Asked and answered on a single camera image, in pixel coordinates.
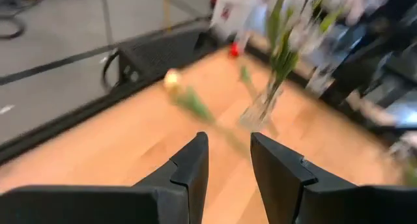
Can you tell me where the red artificial tulip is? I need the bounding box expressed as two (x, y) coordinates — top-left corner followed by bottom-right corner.
(227, 41), (281, 137)

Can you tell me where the white artificial flower bunch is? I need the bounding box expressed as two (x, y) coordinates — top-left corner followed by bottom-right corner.
(257, 0), (369, 120)

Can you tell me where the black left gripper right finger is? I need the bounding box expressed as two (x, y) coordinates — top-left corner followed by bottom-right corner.
(250, 132), (417, 224)

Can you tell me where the cream artificial tulip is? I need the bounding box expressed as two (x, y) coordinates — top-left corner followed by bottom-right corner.
(162, 68), (252, 156)

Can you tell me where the yellow hanging cable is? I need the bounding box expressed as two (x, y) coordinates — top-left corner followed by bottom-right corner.
(162, 0), (173, 32)

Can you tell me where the black mesh equipment box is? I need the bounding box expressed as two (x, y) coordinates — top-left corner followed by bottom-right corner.
(110, 27), (216, 92)

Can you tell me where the coiled black cable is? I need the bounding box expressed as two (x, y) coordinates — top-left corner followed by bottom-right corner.
(0, 15), (26, 41)

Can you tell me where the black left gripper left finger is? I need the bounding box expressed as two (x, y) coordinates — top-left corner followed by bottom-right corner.
(0, 132), (209, 224)

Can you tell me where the white cardboard box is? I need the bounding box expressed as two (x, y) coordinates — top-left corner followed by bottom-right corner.
(210, 0), (260, 39)

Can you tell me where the thin black hanging cable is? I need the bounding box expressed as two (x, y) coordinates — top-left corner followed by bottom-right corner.
(98, 0), (115, 46)

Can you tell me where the clear ribbed glass vase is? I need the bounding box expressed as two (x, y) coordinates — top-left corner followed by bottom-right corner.
(239, 77), (287, 132)

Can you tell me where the black loop handle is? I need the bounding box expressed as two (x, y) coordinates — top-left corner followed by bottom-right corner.
(102, 49), (122, 92)

